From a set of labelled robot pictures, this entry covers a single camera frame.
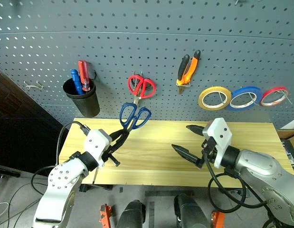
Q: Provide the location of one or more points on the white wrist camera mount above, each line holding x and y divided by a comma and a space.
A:
97, 142
220, 133

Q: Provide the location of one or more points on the orange and black pliers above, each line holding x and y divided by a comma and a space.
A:
193, 67

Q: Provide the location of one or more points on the blue tape roll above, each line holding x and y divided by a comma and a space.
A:
246, 89

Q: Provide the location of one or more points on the dark rounded shape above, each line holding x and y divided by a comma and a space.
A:
131, 213
192, 211

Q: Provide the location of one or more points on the brown cardboard box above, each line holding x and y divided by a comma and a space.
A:
289, 134

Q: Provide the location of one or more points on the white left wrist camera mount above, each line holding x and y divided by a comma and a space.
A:
97, 142

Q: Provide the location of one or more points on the black plastic cup holder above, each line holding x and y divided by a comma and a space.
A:
86, 104

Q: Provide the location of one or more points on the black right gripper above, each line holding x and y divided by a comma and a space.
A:
208, 152

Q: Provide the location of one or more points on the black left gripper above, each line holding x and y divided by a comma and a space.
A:
108, 152

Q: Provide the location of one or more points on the empty metal pegboard hook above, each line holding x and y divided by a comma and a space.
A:
32, 87

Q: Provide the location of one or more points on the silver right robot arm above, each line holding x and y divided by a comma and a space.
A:
263, 171

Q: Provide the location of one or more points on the red tape roll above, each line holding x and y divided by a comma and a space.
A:
273, 89

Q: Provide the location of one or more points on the yellow tape roll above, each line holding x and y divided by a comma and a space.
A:
201, 101

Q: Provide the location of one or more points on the black cup holder hook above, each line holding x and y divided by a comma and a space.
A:
96, 75

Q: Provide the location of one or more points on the grey metal pegboard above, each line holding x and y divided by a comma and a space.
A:
161, 35

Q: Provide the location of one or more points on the metal pliers hook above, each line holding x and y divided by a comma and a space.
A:
188, 83

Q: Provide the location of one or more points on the metal scissors hook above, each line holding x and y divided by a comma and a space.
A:
135, 82

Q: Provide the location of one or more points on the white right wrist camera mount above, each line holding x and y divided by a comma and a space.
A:
220, 133

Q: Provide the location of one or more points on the orange metal bracket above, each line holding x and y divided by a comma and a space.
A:
218, 219
105, 215

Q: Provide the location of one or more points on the metal tape hook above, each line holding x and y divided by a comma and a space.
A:
285, 97
221, 97
253, 97

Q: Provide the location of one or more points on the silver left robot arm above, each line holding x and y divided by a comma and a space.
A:
61, 180

